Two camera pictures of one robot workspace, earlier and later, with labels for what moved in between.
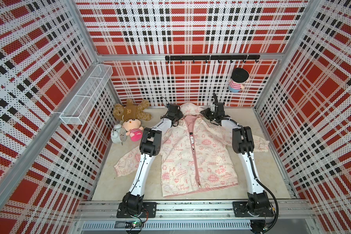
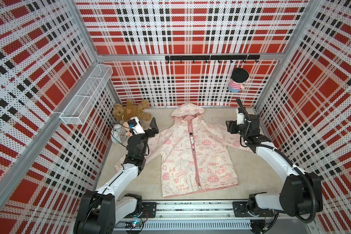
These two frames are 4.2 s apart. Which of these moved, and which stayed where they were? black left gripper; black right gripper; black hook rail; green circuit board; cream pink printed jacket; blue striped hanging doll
Moved: black right gripper; black left gripper
Stayed: blue striped hanging doll; black hook rail; cream pink printed jacket; green circuit board
